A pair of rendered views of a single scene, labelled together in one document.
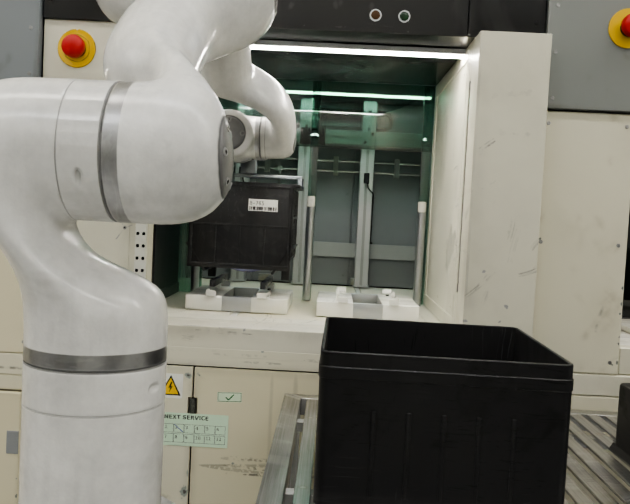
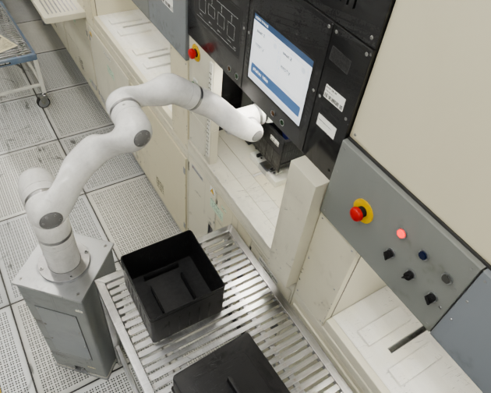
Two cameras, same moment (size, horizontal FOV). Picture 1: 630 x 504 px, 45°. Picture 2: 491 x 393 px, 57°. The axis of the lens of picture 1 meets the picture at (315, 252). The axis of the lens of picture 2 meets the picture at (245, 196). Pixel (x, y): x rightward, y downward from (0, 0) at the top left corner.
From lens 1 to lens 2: 1.63 m
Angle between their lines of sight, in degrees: 63
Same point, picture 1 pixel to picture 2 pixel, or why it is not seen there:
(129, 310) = (41, 235)
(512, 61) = (298, 184)
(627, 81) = (355, 233)
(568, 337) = (309, 297)
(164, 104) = (30, 209)
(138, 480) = (54, 261)
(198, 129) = (33, 219)
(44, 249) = not seen: hidden behind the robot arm
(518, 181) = (291, 232)
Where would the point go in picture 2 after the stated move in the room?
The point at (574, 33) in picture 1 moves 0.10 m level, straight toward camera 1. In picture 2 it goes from (340, 190) to (305, 195)
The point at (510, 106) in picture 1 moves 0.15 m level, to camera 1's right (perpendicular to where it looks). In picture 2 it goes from (294, 202) to (326, 236)
